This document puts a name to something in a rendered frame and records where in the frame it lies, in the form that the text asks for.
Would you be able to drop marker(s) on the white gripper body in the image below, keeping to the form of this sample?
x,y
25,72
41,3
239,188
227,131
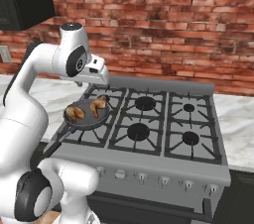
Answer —
x,y
99,76

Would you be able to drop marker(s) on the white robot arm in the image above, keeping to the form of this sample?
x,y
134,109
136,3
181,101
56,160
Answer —
x,y
23,119

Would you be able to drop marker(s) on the browned chicken drumstick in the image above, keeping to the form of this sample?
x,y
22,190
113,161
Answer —
x,y
75,112
98,104

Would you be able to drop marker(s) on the dark frying pan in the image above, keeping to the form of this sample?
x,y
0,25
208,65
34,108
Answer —
x,y
86,119

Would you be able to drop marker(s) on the grey stove knob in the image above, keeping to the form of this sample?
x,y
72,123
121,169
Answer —
x,y
141,177
211,189
119,173
100,170
188,184
164,180

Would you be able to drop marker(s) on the grey gas stove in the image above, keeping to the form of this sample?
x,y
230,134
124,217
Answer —
x,y
158,155

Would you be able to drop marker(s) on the dark oven door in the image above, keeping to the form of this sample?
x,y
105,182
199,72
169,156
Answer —
x,y
139,211

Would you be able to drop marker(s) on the dark base cupboard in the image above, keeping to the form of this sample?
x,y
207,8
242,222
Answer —
x,y
236,198

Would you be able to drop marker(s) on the white wall socket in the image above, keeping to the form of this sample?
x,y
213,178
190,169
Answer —
x,y
5,54

